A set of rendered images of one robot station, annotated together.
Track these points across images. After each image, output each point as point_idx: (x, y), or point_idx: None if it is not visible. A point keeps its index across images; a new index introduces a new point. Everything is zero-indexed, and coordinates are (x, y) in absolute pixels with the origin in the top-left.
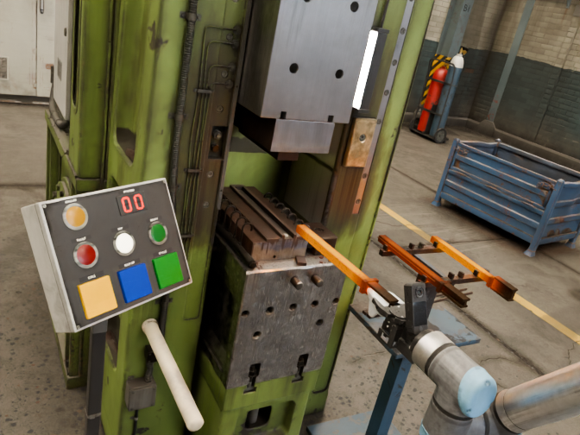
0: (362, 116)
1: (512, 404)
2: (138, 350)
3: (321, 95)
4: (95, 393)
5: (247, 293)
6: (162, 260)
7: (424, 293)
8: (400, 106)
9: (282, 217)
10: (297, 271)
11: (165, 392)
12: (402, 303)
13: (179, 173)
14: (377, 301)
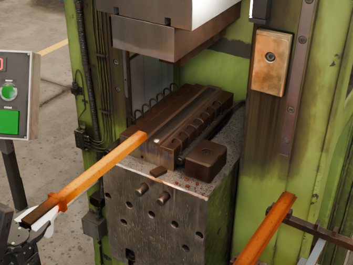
0: (272, 29)
1: None
2: (92, 192)
3: None
4: (13, 195)
5: (104, 177)
6: (2, 112)
7: (0, 222)
8: (342, 22)
9: (189, 126)
10: (146, 179)
11: None
12: (33, 230)
13: (91, 55)
14: (19, 213)
